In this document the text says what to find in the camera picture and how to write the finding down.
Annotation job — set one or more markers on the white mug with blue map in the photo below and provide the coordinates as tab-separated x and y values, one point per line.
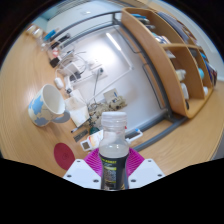
36	110

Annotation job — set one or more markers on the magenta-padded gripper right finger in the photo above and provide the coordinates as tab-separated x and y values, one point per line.
146	171

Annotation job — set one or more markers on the small white oval device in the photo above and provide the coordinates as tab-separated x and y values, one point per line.
58	83

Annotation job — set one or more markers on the white charger block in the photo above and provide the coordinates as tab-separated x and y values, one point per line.
75	69

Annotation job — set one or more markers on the wooden tree creature figurine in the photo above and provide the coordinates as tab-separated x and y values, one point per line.
113	105

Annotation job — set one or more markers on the flat round red coaster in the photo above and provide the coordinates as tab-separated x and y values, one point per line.
64	155

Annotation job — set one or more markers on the small black box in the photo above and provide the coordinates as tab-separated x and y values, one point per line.
54	62

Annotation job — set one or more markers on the black electric shaver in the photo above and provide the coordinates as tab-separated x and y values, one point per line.
60	40

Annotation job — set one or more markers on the white tissue pack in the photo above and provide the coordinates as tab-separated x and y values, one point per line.
78	111

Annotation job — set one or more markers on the white power strip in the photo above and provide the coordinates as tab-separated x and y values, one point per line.
69	85

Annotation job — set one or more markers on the white wall socket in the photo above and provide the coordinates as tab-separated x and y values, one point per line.
97	68

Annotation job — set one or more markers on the clear bottle with dark label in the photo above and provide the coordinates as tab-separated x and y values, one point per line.
114	156

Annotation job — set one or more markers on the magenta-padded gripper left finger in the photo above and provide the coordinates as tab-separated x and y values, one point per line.
80	173

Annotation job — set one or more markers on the blue tube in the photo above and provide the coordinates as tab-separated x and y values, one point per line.
51	34

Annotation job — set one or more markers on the wooden shelf unit with items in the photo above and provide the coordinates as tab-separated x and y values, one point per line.
156	56

